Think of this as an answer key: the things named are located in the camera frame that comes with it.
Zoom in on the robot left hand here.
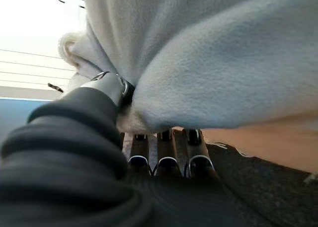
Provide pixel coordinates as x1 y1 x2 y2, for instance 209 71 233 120
0 71 249 227

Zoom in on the white fringed cushion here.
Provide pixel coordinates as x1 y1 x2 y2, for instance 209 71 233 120
58 0 318 141

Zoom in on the grey fabric armchair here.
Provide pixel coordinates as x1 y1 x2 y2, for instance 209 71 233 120
205 142 318 227

